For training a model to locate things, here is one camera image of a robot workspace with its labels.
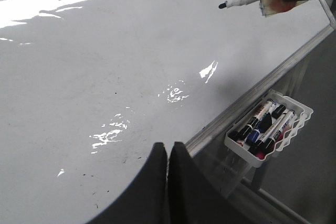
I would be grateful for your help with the white whiteboard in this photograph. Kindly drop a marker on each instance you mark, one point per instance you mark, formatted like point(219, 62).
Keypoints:
point(87, 87)

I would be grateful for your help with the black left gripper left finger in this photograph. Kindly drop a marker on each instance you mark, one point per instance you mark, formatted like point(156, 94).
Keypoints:
point(143, 200)

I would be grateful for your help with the red capped whiteboard marker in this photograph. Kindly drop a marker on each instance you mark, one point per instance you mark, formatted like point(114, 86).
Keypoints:
point(272, 144)

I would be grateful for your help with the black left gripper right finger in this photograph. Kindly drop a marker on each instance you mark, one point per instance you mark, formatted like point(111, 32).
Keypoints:
point(192, 199)

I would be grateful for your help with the black capped whiteboard marker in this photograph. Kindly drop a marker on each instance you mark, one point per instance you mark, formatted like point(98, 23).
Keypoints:
point(252, 123)

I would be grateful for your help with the blue whiteboard marker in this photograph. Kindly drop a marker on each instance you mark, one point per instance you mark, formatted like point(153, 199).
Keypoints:
point(266, 122)

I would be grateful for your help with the white plastic marker tray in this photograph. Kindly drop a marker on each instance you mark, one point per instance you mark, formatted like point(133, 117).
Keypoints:
point(303, 113)

